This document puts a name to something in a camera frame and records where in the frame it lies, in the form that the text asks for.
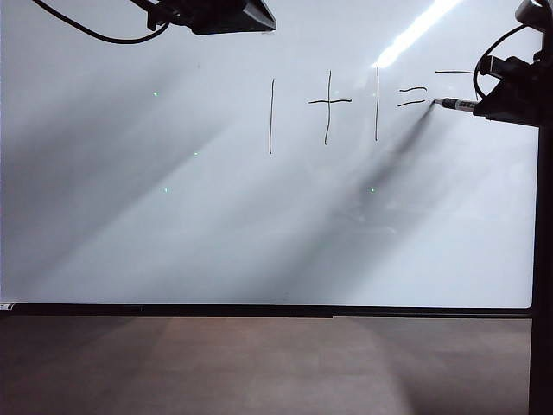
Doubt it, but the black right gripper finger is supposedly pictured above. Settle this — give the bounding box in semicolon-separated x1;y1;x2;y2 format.
472;83;542;128

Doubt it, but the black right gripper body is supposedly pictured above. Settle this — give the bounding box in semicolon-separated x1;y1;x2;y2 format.
489;54;542;95

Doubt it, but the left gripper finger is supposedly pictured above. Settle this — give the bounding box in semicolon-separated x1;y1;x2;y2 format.
243;0;277;34

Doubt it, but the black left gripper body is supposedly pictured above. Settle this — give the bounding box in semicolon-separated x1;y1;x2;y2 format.
145;0;246;36

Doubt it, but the black marker pen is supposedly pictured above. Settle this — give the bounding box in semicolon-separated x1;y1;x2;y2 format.
433;98;480;112

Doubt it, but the white whiteboard with handwriting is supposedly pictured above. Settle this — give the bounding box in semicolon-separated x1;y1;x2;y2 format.
0;0;541;309

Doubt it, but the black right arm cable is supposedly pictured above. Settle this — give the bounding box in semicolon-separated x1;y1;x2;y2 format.
472;23;541;101

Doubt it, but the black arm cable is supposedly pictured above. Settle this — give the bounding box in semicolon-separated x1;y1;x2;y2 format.
472;23;541;101
33;0;172;46

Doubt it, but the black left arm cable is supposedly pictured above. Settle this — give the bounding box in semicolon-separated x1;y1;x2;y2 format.
33;0;172;46

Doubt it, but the black whiteboard stand frame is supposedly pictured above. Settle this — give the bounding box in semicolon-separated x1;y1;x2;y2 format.
0;0;553;415

